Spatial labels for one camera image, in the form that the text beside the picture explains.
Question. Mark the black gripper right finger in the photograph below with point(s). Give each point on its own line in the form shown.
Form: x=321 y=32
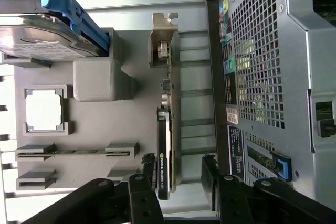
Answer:
x=233 y=203

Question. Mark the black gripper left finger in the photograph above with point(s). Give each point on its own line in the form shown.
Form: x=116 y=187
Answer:
x=86 y=195

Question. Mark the green RAM stick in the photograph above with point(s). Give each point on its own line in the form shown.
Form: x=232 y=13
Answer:
x=78 y=152

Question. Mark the blue card retention clip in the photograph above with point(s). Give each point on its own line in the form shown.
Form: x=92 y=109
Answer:
x=283 y=167

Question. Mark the grey plastic parts rack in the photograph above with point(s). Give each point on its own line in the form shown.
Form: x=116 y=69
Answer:
x=105 y=129

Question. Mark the silver CPU chip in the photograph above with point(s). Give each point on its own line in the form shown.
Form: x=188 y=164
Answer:
x=44 y=112

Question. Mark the open black PC case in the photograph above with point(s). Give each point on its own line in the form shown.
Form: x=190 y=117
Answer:
x=294 y=51

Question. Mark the silver hard disk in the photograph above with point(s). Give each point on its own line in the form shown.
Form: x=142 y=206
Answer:
x=39 y=37

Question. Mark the blue plastic disk caddy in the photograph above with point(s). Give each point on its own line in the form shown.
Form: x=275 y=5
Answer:
x=78 y=22

